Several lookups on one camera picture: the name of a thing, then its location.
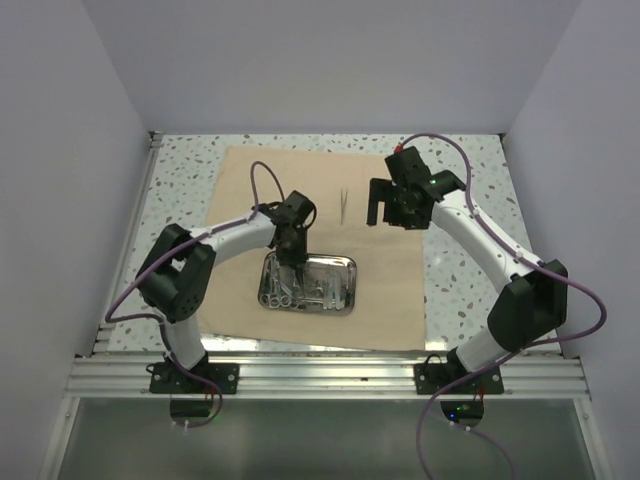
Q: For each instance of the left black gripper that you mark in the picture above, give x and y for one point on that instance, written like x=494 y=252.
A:
x=297 y=257

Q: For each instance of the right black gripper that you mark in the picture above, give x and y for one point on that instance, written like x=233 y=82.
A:
x=383 y=190

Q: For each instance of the steel instrument tray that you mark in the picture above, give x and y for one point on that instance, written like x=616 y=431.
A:
x=312 y=294

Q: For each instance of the beige cloth wrap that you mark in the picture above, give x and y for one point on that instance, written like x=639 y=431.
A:
x=389 y=305

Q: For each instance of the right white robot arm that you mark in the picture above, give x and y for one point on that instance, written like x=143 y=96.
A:
x=532 y=294

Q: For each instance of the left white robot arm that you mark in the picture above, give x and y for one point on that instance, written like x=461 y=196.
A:
x=175 y=276

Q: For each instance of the steel surgical scissors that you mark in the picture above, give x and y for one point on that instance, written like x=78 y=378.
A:
x=271 y=293

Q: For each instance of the steel forceps with rings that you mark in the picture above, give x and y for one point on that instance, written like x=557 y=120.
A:
x=286 y=287

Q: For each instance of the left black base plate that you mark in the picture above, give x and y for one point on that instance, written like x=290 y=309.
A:
x=205 y=377

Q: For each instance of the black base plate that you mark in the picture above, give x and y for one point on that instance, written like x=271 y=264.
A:
x=434 y=374
x=205 y=377

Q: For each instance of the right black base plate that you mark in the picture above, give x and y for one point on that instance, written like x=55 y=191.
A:
x=434 y=374

